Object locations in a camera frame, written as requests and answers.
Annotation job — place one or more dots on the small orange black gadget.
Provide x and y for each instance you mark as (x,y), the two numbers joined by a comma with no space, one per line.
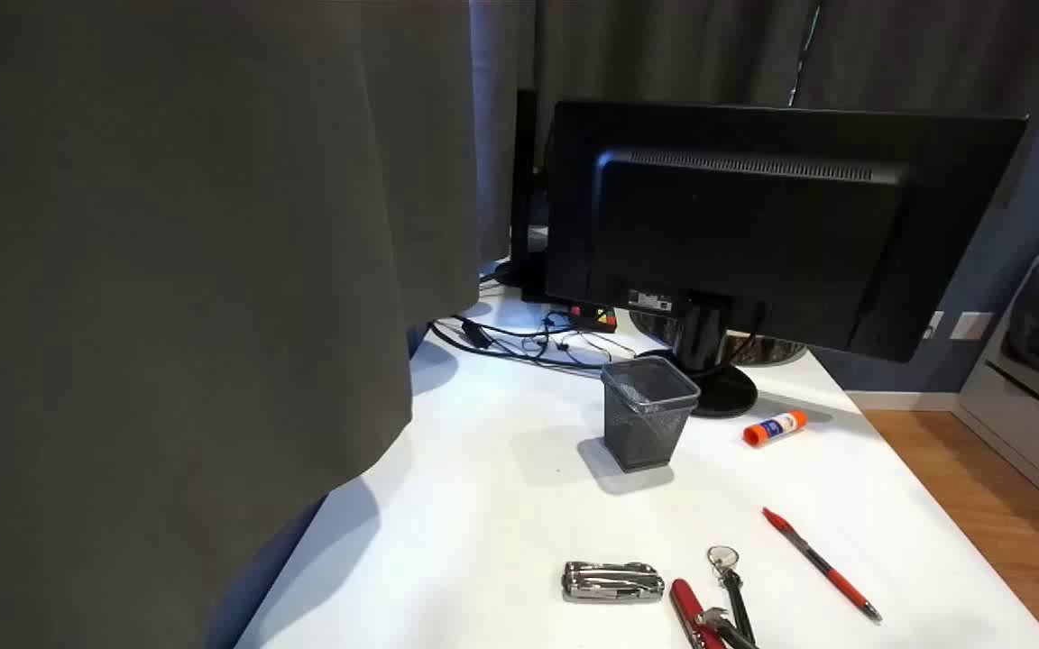
(600,319)

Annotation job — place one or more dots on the black tower speaker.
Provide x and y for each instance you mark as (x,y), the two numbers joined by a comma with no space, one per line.
(527,204)

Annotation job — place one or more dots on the black computer monitor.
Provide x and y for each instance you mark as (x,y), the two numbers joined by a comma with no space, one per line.
(772,229)

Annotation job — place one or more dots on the orange capped glue stick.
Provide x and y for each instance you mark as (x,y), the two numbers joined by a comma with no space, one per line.
(772,427)

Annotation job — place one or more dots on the grey curtain panel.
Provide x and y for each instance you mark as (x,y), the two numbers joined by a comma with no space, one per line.
(170,300)

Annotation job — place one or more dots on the red pen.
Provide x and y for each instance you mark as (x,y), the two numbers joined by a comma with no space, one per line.
(821,564)

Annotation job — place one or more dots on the grey sofa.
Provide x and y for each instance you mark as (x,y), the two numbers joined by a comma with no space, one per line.
(1029,418)

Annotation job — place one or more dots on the white wall socket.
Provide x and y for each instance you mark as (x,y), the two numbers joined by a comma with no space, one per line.
(971,327)

